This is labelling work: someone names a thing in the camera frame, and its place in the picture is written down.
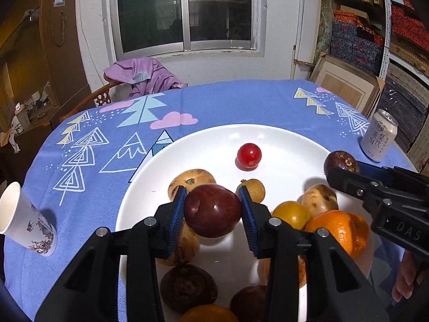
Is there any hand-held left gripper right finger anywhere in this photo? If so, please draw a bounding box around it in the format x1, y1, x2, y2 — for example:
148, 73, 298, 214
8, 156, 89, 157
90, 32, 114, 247
237, 186, 391, 322

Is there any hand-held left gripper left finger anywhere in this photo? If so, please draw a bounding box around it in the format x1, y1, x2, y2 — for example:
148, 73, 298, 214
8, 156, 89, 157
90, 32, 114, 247
35, 185, 187, 322

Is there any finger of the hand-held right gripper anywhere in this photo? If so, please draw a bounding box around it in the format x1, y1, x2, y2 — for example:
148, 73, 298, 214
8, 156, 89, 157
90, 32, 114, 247
326, 167, 398, 208
356, 162, 429, 190

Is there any dark brown water chestnut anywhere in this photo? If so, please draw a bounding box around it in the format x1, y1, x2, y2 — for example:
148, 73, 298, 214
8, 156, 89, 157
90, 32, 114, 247
324, 151, 361, 177
160, 264, 218, 312

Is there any white oval plate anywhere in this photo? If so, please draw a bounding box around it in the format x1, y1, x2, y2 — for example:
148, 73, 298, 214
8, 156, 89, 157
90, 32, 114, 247
114, 124, 381, 322

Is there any person's right hand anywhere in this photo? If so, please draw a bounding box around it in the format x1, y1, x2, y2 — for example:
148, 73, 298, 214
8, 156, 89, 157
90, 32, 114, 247
391, 251, 423, 302

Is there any small tan round fruit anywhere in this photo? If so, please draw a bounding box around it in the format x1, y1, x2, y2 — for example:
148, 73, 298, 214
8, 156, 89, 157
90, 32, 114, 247
235, 179, 266, 203

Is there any pale yellow spotted fruit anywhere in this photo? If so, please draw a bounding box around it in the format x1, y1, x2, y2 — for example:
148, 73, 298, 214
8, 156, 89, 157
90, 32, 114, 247
302, 184, 339, 218

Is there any white drink can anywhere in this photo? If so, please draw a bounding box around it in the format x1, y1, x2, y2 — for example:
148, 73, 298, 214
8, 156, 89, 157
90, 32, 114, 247
360, 109, 399, 163

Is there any large orange-yellow fruit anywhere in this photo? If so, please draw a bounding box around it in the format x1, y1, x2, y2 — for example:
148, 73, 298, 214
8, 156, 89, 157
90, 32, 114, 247
168, 169, 217, 200

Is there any yellow oval tomato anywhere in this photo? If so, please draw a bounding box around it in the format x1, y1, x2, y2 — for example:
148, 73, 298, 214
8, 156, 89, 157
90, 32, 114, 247
271, 200, 312, 230

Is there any small red cherry tomato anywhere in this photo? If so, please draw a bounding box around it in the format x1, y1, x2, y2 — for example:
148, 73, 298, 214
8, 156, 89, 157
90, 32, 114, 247
236, 143, 262, 170

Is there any blue printed tablecloth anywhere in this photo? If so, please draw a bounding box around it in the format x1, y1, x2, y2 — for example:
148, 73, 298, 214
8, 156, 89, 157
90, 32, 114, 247
3, 80, 418, 322

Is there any stack of patterned boxes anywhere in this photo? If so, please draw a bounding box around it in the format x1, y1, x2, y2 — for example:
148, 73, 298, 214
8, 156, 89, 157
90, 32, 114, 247
327, 0, 429, 171

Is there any wooden chair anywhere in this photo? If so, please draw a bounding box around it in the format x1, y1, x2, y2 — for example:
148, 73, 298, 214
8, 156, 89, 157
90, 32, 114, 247
60, 80, 135, 123

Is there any purple garment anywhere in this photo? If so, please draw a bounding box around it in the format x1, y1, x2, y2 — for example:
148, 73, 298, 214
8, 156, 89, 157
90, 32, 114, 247
104, 57, 187, 98

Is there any floral white paper cup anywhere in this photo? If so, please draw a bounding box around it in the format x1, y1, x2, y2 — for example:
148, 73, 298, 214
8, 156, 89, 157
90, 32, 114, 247
0, 181, 58, 258

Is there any white leaning board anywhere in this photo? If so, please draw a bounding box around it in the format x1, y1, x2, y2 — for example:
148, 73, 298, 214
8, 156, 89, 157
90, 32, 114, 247
290, 0, 322, 81

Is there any sliding glass window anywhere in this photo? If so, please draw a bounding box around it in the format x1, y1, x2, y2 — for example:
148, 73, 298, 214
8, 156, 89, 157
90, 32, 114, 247
104, 0, 267, 57

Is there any wooden cabinet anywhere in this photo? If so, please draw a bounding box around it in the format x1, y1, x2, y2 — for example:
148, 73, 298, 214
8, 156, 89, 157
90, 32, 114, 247
0, 0, 91, 162

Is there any wooden picture frame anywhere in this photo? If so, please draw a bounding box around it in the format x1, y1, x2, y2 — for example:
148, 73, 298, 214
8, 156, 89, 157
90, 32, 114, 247
308, 52, 386, 118

